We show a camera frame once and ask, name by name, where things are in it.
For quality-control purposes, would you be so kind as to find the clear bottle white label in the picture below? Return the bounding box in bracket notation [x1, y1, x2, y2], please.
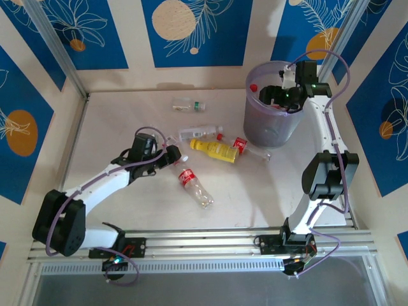
[177, 124, 224, 143]

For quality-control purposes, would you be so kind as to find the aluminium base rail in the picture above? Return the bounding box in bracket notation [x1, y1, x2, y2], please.
[27, 226, 379, 264]

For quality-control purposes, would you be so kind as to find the translucent purple plastic bin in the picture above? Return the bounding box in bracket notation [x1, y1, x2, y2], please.
[243, 60, 309, 149]

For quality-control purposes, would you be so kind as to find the yellow plastic bottle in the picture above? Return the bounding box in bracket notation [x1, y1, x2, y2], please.
[189, 138, 240, 164]

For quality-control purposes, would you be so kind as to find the aluminium frame post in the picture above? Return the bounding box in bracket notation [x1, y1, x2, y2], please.
[315, 0, 374, 96]
[24, 0, 89, 98]

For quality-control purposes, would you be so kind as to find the slotted grey cable duct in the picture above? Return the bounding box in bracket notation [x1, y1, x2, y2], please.
[40, 258, 288, 277]

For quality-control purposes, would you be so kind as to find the clear bottle green cap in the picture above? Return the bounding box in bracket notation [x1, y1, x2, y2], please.
[172, 96, 207, 113]

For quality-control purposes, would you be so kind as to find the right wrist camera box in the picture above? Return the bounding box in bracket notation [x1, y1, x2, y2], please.
[279, 67, 297, 89]

